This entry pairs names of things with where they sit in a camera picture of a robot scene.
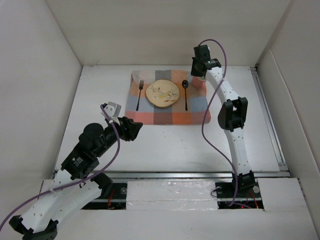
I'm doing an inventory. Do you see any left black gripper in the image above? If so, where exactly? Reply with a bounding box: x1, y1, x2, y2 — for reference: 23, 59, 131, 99
95, 115, 142, 157

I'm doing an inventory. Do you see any pink ceramic cup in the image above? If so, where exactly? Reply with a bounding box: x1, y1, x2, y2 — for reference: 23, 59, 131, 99
192, 76, 206, 90

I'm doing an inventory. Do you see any black metal spoon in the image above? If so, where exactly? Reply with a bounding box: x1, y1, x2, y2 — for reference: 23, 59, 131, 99
181, 80, 189, 111

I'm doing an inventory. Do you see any black metal fork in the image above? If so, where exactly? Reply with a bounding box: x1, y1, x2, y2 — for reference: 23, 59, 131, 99
135, 80, 144, 111

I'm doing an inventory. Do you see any beige floral ceramic plate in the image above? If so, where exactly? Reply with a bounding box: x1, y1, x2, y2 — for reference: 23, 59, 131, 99
145, 79, 180, 108

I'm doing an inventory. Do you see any checkered orange blue cloth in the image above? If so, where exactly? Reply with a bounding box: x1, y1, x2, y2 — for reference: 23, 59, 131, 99
125, 69, 211, 125

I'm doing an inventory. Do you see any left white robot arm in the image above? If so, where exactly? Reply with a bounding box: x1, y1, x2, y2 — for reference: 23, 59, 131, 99
9, 116, 143, 240

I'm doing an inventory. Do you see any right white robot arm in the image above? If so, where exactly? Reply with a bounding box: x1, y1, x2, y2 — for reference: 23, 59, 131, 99
191, 44, 256, 197

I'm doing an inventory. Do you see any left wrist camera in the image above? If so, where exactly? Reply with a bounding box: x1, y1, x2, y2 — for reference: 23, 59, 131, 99
101, 101, 122, 124

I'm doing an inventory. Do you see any aluminium front rail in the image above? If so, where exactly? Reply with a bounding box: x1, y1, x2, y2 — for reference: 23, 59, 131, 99
104, 170, 291, 179

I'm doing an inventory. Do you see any aluminium rail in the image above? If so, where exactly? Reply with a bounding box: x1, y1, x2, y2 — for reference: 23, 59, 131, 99
250, 67, 289, 172
104, 170, 291, 179

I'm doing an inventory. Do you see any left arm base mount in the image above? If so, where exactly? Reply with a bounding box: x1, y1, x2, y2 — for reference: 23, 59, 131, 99
82, 182, 128, 210

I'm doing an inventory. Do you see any aluminium right side rail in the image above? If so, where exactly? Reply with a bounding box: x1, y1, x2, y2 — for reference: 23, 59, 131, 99
250, 67, 289, 172

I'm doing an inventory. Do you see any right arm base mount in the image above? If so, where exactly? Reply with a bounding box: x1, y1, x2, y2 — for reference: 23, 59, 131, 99
214, 181, 265, 210

